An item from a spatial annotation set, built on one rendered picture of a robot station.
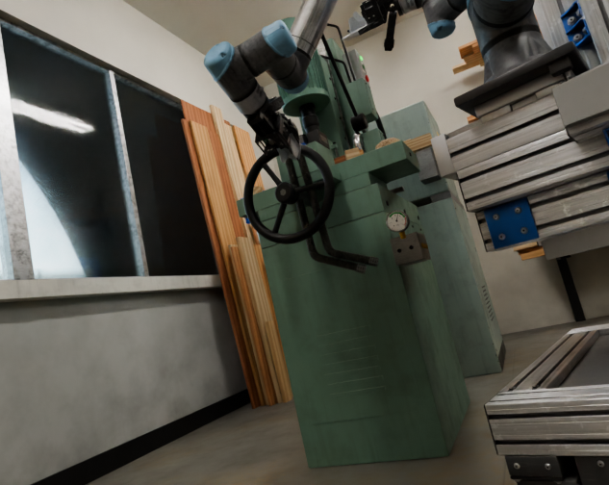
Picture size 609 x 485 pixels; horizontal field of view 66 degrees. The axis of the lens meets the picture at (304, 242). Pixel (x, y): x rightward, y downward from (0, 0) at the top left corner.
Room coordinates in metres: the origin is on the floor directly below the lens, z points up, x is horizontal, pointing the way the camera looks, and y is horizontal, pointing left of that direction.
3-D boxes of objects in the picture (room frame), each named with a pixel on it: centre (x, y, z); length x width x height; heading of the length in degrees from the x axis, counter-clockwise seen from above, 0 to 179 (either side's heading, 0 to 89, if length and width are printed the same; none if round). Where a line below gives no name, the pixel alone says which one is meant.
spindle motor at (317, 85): (1.61, -0.12, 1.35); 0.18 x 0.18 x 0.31
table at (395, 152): (1.50, -0.10, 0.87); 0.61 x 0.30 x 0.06; 66
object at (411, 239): (1.37, -0.30, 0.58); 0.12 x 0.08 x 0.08; 156
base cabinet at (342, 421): (1.72, -0.17, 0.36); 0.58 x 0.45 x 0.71; 156
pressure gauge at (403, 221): (1.31, -0.27, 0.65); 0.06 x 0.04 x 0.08; 66
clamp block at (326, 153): (1.42, -0.07, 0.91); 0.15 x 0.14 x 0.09; 66
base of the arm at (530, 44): (0.92, -0.52, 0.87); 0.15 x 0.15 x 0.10
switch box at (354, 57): (1.84, -0.38, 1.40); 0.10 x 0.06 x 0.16; 156
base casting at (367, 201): (1.72, -0.17, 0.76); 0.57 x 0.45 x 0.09; 156
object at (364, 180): (1.55, -0.10, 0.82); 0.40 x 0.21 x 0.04; 66
